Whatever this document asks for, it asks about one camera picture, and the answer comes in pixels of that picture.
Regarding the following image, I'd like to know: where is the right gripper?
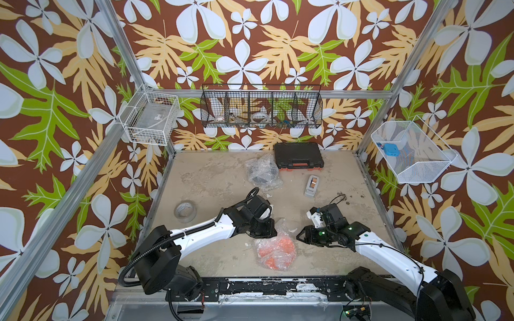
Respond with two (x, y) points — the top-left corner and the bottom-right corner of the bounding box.
(293, 223), (336, 246)

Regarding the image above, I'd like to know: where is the white tape dispenser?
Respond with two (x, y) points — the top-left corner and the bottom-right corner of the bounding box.
(305, 175), (320, 197)

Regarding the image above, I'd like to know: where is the black wire basket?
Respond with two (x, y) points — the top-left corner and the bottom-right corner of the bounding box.
(199, 84), (323, 128)

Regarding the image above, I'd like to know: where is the blue object in basket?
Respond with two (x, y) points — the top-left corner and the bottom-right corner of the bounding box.
(381, 143), (400, 157)

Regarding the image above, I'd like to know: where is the white wire basket right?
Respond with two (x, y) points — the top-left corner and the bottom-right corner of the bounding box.
(371, 116), (458, 185)

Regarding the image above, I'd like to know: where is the clear bubble wrap sheet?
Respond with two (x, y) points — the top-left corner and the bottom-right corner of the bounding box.
(245, 154), (278, 175)

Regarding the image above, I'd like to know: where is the white wire basket left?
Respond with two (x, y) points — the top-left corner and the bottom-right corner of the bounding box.
(120, 85), (182, 147)

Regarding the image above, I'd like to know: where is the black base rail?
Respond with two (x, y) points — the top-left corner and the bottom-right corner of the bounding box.
(164, 276), (382, 304)

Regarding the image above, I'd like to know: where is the black plastic case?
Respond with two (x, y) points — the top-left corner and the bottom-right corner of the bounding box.
(273, 143), (325, 171)

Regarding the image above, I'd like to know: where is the white wire basket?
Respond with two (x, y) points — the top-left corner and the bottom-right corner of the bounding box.
(120, 85), (182, 147)
(371, 116), (458, 185)

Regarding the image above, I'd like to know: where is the orange plate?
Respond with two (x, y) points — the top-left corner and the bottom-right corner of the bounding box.
(256, 235), (297, 271)

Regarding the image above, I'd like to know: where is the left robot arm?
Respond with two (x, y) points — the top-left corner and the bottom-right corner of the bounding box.
(118, 188), (278, 301)

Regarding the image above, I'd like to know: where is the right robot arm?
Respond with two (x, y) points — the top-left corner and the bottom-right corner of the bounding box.
(297, 203), (476, 320)

